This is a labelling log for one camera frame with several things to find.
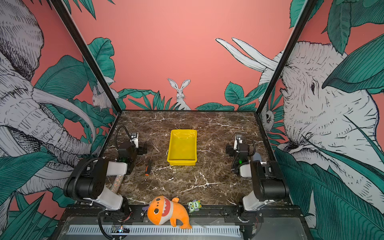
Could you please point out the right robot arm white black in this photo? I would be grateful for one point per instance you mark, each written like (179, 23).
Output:
(268, 183)

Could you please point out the small green circuit board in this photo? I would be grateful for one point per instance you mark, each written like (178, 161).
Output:
(120, 230)

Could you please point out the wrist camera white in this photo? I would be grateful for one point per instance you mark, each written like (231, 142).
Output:
(135, 139)
(238, 141)

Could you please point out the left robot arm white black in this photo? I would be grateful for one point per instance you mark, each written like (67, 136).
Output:
(87, 181)

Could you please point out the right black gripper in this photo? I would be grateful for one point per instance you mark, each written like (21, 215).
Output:
(231, 150)

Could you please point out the small green monster toy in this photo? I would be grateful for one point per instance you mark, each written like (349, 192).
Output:
(194, 206)

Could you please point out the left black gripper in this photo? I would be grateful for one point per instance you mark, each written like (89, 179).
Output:
(140, 150)

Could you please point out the yellow plastic bin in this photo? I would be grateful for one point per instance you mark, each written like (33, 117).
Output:
(182, 148)

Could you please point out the orange shark plush toy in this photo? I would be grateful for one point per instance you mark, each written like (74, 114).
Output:
(161, 210)

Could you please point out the orange black handled screwdriver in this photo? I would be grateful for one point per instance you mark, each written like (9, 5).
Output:
(149, 165)

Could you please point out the white slotted cable duct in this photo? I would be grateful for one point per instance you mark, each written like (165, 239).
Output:
(167, 230)

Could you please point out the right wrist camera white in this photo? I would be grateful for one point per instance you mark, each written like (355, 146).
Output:
(238, 141)

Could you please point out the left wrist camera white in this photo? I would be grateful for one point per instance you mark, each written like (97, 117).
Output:
(135, 139)

